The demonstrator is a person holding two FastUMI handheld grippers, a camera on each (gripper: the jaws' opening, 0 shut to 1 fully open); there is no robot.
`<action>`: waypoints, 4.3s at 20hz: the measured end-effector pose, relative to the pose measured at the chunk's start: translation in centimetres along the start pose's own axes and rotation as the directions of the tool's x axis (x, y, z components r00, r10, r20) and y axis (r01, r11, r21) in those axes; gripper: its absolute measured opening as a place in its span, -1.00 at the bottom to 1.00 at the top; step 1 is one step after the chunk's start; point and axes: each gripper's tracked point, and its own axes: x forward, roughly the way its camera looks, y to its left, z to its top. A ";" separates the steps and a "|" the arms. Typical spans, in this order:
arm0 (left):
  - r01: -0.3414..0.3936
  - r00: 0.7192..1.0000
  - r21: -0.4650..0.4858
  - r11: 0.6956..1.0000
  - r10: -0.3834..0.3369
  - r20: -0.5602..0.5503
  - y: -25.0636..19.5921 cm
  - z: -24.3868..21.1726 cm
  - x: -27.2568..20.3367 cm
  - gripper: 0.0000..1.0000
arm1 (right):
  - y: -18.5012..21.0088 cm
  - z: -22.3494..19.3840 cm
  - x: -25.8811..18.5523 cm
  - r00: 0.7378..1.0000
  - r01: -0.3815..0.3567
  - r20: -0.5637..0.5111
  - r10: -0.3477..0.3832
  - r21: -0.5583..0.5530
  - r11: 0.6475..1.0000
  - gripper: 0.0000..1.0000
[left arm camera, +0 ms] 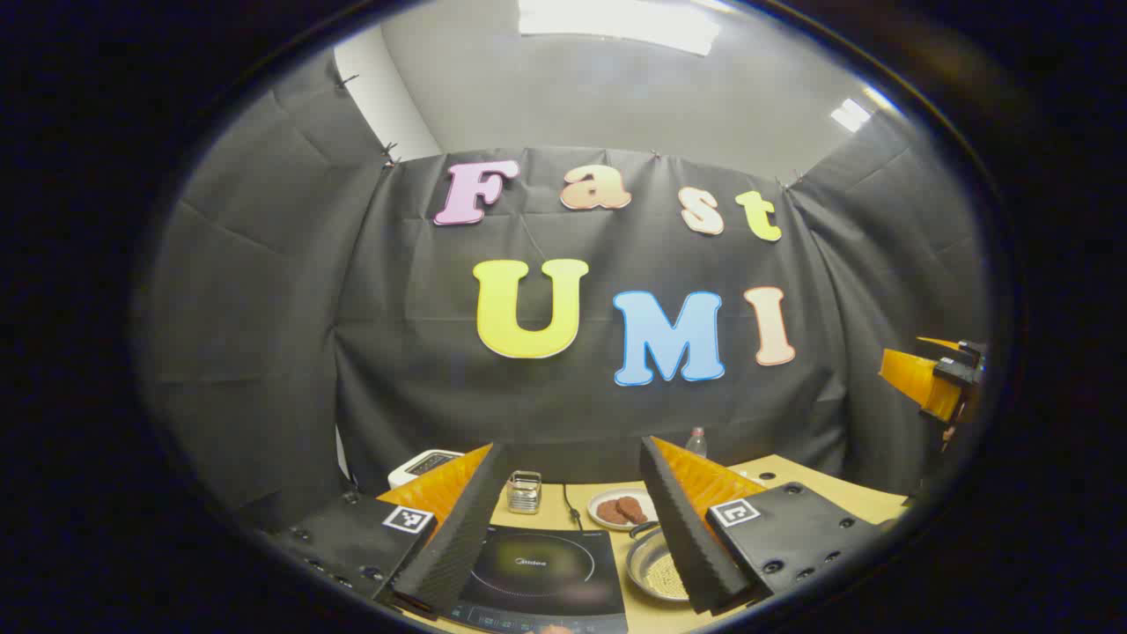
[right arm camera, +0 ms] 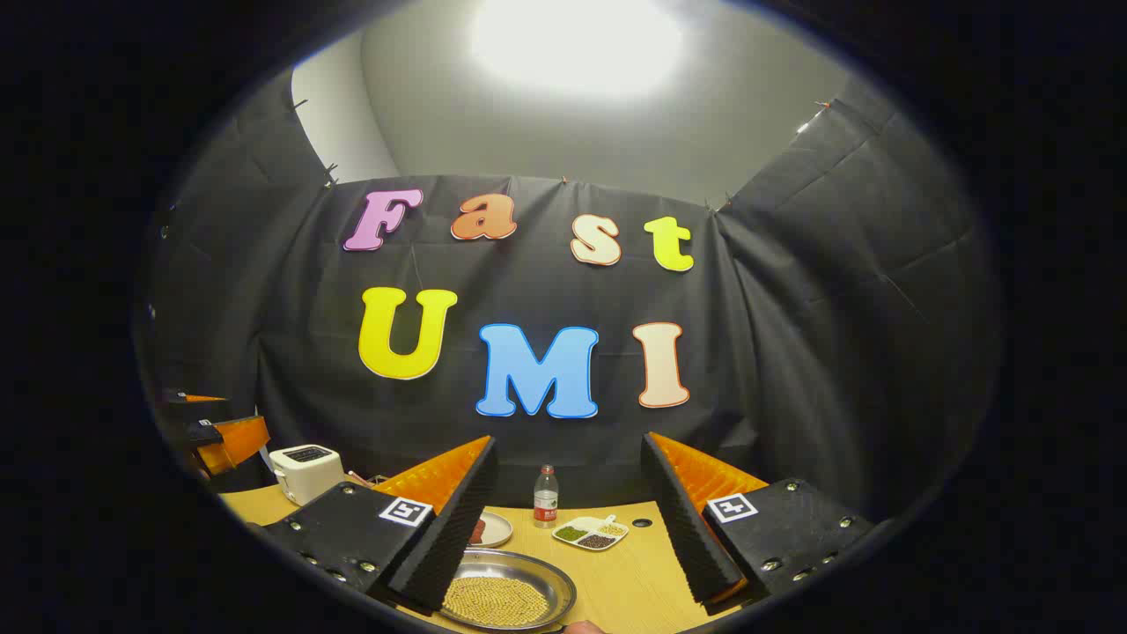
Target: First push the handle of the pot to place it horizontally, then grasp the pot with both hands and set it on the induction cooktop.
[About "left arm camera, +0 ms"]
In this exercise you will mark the round beige plate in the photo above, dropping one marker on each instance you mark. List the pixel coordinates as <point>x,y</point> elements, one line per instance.
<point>599,521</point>

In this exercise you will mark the white toaster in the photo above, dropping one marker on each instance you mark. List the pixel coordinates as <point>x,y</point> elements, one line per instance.
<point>423,465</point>

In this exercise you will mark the pile of yellow soybeans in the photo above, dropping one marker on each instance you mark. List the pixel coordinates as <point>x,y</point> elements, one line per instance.
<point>667,577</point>

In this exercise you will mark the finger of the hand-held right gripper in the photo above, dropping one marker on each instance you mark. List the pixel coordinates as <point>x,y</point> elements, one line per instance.
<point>911,374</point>

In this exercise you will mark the black backdrop cloth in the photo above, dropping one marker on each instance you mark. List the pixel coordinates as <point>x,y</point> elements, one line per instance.
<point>370,308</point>

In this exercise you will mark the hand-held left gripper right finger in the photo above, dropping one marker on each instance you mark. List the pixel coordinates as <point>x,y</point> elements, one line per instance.
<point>691,537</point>

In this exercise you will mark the black induction cooktop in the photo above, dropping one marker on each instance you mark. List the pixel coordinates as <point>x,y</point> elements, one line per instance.
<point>546,568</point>

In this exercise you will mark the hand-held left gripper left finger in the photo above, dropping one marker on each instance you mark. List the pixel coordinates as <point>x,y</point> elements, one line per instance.
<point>458,537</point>

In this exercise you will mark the large ceiling light panel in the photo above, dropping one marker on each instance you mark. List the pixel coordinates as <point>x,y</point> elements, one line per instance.
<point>616,22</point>

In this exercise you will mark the small ceiling light panel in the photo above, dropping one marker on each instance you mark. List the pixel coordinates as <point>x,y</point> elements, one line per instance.
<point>850,115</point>

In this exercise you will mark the clear bottle with red label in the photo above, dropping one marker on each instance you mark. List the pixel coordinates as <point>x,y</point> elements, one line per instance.
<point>696,443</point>

